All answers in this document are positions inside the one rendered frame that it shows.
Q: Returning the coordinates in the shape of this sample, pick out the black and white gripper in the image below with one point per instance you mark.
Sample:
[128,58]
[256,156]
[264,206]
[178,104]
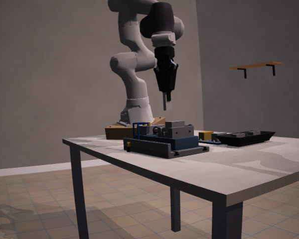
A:
[165,73]

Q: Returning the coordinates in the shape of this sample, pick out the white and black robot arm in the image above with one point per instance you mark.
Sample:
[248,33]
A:
[163,28]

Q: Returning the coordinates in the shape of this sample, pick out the grey flat bar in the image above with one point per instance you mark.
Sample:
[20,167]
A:
[164,134]

